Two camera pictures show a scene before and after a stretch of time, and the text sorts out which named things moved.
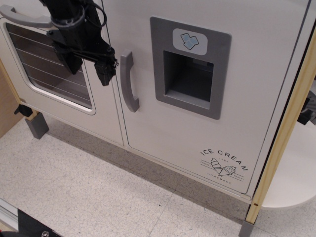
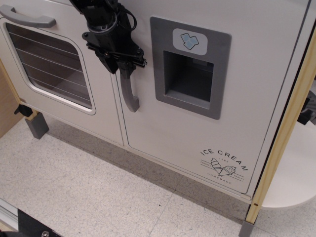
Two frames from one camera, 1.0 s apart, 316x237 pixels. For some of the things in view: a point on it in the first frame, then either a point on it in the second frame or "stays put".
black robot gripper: (82, 34) to (118, 40)
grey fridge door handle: (126, 62) stays put
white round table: (293, 183) stays put
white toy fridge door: (198, 81) stays put
